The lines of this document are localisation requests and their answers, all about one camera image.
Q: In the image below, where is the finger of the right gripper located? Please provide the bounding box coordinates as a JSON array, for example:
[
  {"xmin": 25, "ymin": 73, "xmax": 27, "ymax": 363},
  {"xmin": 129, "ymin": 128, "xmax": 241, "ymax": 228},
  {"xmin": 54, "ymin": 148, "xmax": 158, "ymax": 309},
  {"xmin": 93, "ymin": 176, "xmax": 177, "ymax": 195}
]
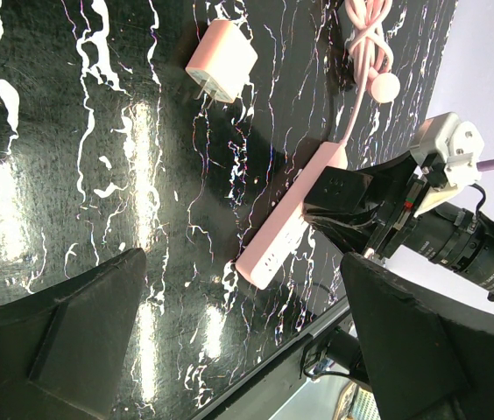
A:
[
  {"xmin": 303, "ymin": 166, "xmax": 377, "ymax": 215},
  {"xmin": 305, "ymin": 215, "xmax": 378, "ymax": 254}
]

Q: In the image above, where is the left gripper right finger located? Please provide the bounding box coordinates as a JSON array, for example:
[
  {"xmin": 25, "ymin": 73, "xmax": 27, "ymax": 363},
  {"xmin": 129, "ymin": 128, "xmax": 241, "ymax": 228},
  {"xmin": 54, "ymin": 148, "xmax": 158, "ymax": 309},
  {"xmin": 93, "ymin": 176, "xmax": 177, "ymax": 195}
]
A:
[{"xmin": 341, "ymin": 254, "xmax": 494, "ymax": 419}]

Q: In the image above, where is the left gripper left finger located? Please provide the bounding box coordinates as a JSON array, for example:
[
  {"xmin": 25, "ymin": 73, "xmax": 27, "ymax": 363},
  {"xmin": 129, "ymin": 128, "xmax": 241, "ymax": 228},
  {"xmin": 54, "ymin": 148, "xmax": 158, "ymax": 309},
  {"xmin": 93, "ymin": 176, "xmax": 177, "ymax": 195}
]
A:
[{"xmin": 0, "ymin": 248, "xmax": 146, "ymax": 419}]

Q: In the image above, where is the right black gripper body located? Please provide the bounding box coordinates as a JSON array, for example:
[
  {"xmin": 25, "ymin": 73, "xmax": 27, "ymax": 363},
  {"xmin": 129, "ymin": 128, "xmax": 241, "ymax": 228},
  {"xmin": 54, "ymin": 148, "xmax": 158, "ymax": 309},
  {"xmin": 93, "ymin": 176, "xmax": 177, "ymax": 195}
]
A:
[{"xmin": 360, "ymin": 152, "xmax": 426, "ymax": 258}]

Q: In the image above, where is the pink power strip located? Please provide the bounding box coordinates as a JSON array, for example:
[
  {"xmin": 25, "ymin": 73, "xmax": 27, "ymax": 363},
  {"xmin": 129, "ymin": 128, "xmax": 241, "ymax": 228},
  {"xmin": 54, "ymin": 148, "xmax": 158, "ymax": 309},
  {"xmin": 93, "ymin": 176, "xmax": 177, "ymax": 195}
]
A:
[{"xmin": 236, "ymin": 142, "xmax": 348, "ymax": 290}]

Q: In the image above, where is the pink power cord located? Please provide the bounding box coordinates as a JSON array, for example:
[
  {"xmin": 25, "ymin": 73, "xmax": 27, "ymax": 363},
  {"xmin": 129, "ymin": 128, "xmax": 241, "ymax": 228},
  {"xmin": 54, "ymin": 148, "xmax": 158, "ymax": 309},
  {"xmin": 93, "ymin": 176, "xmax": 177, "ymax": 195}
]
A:
[{"xmin": 341, "ymin": 0, "xmax": 401, "ymax": 145}]

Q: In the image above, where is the pink charger plug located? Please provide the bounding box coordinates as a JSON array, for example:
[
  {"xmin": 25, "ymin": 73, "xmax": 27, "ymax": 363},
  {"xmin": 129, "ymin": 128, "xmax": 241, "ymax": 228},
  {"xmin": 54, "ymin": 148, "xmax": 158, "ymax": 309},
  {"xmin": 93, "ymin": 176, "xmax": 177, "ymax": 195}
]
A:
[{"xmin": 185, "ymin": 19, "xmax": 258, "ymax": 104}]

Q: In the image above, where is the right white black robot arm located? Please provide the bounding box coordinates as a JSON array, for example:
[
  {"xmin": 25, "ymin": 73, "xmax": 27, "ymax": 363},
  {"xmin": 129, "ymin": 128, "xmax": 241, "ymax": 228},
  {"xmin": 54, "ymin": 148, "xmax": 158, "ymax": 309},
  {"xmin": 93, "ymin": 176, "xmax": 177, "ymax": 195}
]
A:
[{"xmin": 303, "ymin": 153, "xmax": 494, "ymax": 302}]

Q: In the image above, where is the black marbled mat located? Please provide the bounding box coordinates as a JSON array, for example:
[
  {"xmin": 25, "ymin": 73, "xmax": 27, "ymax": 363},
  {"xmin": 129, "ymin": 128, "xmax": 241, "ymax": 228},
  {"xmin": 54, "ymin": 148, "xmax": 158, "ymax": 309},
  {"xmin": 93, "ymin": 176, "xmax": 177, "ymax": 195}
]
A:
[{"xmin": 0, "ymin": 0, "xmax": 461, "ymax": 420}]

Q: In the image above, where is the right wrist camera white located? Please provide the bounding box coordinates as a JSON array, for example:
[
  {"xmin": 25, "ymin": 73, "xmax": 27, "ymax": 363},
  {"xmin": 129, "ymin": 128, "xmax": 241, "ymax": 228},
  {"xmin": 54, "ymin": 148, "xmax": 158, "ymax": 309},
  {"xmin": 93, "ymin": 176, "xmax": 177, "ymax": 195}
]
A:
[{"xmin": 410, "ymin": 112, "xmax": 484, "ymax": 216}]

